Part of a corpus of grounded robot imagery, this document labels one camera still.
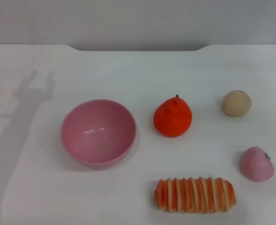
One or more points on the pink plastic bowl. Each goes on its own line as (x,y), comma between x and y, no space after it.
(98,140)

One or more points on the pink peach toy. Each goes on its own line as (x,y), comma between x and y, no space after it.
(255,164)

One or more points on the orange tangerine toy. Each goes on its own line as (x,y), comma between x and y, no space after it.
(173,119)

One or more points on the beige round fruit toy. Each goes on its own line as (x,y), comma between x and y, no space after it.
(236,103)

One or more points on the orange striped bread loaf toy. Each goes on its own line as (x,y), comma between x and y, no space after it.
(196,195)

